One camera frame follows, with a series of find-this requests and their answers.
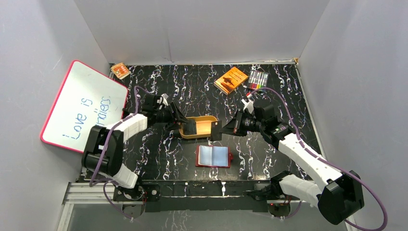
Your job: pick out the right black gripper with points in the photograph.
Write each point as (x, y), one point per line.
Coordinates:
(229, 128)

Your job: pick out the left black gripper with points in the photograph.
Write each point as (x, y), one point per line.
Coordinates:
(173, 112)

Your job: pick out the orange oval tray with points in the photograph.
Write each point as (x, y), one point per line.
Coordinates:
(203, 125)

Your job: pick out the red card holder wallet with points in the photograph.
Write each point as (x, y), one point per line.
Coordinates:
(213, 156)

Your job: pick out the stack of black credit cards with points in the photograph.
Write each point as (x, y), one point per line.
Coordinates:
(190, 127)

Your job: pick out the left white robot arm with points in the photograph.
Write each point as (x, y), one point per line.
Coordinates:
(103, 153)

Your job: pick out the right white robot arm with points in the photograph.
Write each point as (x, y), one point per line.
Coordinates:
(312, 165)

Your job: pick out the small orange card box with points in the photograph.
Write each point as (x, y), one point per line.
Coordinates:
(120, 70)

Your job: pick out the orange book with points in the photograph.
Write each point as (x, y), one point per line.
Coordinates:
(230, 81)

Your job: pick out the pack of coloured markers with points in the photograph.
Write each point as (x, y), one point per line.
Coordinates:
(257, 80)

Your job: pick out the pink framed whiteboard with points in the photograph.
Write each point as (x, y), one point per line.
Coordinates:
(86, 98)

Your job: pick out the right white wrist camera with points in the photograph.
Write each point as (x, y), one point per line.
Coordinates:
(248, 105)

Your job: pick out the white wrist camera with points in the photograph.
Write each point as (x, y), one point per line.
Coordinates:
(248, 105)
(163, 99)

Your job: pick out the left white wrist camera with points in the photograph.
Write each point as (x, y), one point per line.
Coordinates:
(163, 99)

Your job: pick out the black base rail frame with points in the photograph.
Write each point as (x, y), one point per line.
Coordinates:
(167, 195)

